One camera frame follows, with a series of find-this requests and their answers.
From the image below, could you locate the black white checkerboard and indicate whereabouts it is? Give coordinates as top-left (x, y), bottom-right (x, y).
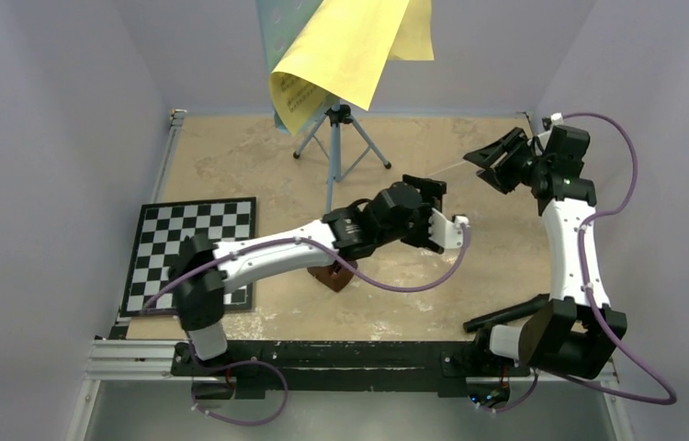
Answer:
top-left (118, 197), bottom-right (257, 320)

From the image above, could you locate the brown wooden metronome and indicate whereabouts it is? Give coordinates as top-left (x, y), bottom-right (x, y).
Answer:
top-left (307, 261), bottom-right (354, 292)

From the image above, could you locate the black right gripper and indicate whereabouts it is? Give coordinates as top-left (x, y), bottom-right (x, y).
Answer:
top-left (465, 128), bottom-right (550, 194)

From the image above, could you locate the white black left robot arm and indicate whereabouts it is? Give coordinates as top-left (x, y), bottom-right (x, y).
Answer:
top-left (165, 175), bottom-right (469, 376)

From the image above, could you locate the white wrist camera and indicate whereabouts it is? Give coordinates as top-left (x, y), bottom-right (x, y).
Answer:
top-left (535, 112), bottom-right (564, 154)
top-left (428, 209), bottom-right (471, 254)

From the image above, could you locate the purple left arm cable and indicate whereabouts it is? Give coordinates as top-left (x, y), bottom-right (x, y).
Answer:
top-left (140, 221), bottom-right (473, 426)

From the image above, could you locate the yellow sheet music paper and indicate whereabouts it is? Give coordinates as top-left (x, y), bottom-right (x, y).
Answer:
top-left (256, 1), bottom-right (435, 134)

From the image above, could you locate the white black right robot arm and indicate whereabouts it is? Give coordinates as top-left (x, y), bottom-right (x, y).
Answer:
top-left (463, 125), bottom-right (627, 379)

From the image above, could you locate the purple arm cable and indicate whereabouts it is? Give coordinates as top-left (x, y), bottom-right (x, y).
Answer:
top-left (475, 112), bottom-right (678, 415)
top-left (140, 221), bottom-right (473, 426)

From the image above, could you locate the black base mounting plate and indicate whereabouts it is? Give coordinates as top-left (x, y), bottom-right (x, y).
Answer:
top-left (170, 340), bottom-right (530, 399)

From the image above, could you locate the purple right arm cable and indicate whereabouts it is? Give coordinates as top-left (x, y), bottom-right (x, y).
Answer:
top-left (475, 112), bottom-right (678, 415)

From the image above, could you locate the black cylindrical tube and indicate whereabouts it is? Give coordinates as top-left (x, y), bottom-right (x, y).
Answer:
top-left (462, 293), bottom-right (549, 334)

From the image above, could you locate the clear plastic metronome cover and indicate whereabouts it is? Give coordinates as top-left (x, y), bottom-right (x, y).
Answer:
top-left (428, 161), bottom-right (479, 181)

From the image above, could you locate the blue tripod music stand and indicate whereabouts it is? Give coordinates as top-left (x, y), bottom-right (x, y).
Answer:
top-left (292, 101), bottom-right (392, 213)

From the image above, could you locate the aluminium frame rail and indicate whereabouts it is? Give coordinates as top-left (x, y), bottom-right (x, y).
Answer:
top-left (79, 339), bottom-right (618, 383)

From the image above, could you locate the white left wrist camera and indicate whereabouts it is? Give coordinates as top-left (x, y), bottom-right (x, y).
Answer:
top-left (428, 209), bottom-right (471, 254)

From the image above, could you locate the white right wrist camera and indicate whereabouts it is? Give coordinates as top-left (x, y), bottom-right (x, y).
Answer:
top-left (535, 112), bottom-right (564, 154)

